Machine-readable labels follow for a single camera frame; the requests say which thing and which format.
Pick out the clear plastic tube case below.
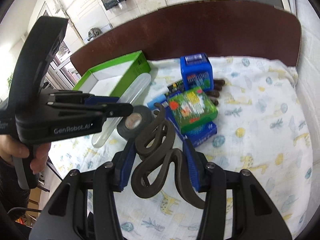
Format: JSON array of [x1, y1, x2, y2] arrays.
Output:
[[92, 73, 151, 148]]

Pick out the dark brown wavy hair clip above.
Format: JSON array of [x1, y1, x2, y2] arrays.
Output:
[[131, 103, 204, 209]]

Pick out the blue cube box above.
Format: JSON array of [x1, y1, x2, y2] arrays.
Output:
[[180, 53, 214, 92]]

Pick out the person's left hand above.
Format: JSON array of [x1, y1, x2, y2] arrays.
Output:
[[1, 135, 51, 174]]

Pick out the glass door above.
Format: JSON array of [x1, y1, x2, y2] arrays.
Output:
[[42, 2, 83, 91]]

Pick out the black tape roll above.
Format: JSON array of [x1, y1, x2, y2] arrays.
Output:
[[117, 105, 153, 140]]

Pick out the green white cardboard box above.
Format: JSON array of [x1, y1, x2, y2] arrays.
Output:
[[73, 50, 151, 97]]

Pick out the blue flat medicine box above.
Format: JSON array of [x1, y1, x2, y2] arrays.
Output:
[[165, 107, 217, 147]]

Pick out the black blue marker pen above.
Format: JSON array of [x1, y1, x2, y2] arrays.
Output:
[[146, 80, 185, 110]]

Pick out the giraffe print white cloth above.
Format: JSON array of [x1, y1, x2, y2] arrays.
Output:
[[48, 56, 315, 240]]

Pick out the green small box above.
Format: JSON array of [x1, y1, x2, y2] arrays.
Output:
[[167, 87, 218, 134]]

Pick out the metal faucet with rag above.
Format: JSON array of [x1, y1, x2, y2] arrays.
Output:
[[87, 27, 103, 41]]

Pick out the brown wooden comb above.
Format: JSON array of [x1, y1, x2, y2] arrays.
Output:
[[205, 79, 225, 106]]

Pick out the dark red wooden headboard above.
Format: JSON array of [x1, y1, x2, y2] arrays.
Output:
[[71, 0, 302, 74]]

